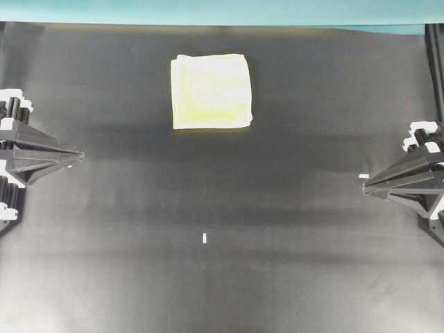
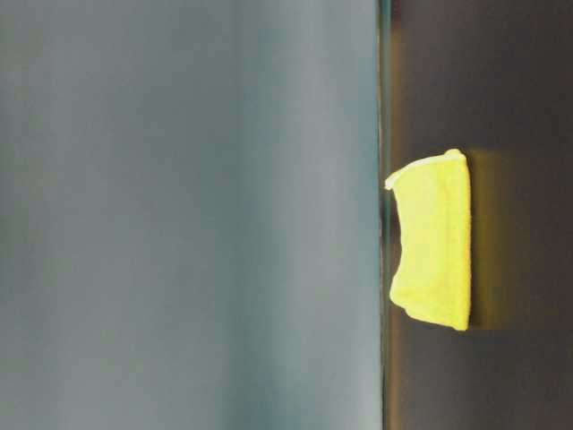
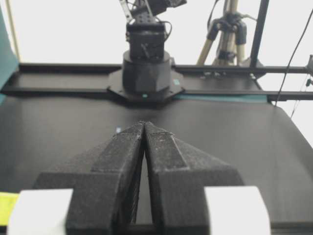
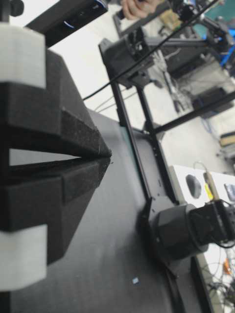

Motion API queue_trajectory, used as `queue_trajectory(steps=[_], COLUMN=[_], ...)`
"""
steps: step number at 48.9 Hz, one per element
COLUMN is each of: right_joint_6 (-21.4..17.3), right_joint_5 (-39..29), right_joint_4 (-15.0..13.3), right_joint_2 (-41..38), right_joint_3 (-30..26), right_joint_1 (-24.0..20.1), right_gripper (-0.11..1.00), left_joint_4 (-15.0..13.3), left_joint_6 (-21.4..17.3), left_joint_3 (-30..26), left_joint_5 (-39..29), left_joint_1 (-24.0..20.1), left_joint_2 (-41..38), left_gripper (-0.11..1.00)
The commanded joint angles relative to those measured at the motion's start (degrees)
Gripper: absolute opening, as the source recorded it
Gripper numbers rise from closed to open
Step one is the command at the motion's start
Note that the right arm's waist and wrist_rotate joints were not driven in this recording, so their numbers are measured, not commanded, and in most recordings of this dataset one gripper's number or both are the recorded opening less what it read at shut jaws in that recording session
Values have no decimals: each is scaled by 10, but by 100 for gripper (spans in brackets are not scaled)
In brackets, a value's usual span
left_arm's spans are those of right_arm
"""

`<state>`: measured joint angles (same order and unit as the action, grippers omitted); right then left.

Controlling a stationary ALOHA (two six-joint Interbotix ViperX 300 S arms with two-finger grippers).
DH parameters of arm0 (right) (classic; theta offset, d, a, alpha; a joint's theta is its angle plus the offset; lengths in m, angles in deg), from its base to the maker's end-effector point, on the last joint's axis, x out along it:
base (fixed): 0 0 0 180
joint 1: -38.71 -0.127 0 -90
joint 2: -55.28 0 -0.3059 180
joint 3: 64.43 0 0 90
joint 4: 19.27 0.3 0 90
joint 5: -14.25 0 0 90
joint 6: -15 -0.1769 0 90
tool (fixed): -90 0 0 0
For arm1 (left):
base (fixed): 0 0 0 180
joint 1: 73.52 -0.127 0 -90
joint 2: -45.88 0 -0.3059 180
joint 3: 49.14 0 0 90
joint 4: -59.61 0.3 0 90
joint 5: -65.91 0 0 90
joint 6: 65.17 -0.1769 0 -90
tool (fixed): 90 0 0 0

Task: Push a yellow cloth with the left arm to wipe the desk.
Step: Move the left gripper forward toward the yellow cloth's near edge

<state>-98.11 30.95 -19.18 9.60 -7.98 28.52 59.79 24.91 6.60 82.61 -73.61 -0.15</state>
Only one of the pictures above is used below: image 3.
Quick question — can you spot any black upright frame post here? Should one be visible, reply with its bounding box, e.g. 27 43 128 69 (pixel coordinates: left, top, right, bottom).
250 0 269 68

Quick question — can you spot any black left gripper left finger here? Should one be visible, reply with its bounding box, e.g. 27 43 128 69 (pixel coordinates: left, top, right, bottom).
33 121 144 235

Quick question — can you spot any black hanging cable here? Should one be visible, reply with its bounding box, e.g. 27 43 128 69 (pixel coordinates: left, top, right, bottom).
273 0 313 106

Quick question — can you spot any beige camera tripod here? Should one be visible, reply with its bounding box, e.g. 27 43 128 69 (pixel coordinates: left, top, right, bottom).
196 0 247 66

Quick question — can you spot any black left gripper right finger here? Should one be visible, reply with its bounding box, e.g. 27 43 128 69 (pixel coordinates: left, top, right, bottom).
144 122 244 235

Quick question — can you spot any teal cloth backdrop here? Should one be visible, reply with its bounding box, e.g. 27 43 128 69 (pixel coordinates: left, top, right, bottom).
0 1 20 103

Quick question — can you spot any yellow cloth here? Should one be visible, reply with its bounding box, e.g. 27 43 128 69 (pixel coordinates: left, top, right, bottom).
0 192 19 226

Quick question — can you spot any black aluminium frame rail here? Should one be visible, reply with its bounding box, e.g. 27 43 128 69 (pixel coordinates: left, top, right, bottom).
0 64 313 102

